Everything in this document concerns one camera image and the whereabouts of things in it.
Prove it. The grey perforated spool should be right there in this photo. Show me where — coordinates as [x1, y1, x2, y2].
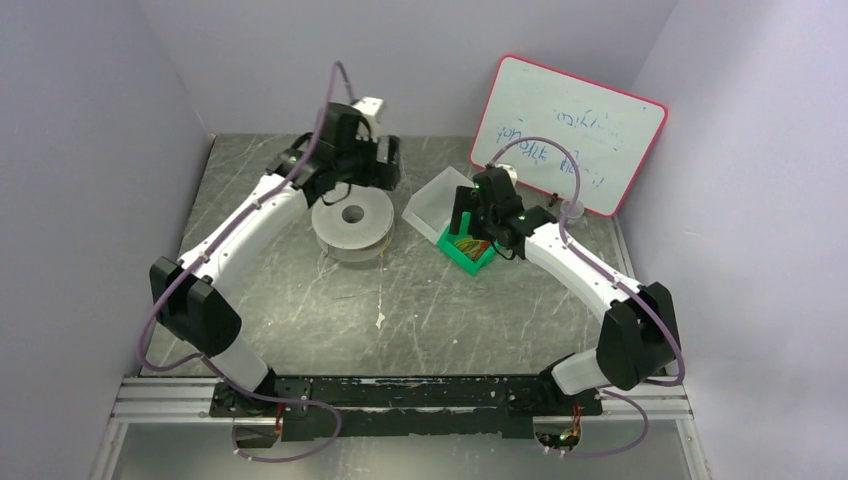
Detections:
[311, 184, 395, 263]

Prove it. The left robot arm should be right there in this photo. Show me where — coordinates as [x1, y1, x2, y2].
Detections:
[149, 97, 400, 401]

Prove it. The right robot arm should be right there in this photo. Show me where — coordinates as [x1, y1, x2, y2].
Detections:
[448, 167, 685, 395]

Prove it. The clear plastic bin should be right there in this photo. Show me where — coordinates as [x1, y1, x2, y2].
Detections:
[402, 167, 472, 245]

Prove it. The green plastic bin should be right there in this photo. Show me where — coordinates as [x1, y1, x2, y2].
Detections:
[436, 212, 496, 276]

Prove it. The small clear plastic cup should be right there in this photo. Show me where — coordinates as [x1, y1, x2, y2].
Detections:
[559, 199, 585, 226]

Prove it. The red framed whiteboard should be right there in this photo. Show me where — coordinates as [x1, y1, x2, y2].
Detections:
[469, 55, 668, 217]

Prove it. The red and yellow wire bundle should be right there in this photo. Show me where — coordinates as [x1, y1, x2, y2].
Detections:
[453, 237, 493, 261]

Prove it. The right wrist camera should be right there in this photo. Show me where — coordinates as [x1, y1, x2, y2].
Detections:
[495, 163, 518, 188]

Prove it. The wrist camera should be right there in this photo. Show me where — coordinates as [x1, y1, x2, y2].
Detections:
[495, 163, 518, 188]
[351, 96, 386, 142]

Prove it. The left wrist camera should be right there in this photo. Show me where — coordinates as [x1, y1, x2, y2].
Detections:
[351, 96, 386, 142]

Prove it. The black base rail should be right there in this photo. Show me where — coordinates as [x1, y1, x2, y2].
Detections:
[111, 374, 694, 442]

